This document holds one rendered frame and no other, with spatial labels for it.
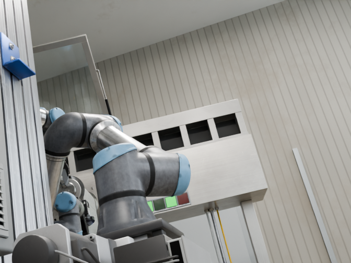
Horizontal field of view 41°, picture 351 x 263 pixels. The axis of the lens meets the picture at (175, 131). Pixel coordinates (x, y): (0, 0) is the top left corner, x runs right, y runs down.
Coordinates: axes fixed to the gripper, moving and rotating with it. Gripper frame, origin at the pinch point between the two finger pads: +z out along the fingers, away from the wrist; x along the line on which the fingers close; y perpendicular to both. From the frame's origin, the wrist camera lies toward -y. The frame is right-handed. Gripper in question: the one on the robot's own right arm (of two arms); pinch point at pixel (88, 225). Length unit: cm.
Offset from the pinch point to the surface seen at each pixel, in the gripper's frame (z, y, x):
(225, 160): 30, 24, -68
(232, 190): 30, 8, -67
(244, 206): 46, 2, -72
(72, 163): 31, 42, 10
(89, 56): 2, 84, -13
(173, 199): 29.4, 10.2, -37.2
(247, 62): 184, 162, -129
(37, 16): 119, 213, 41
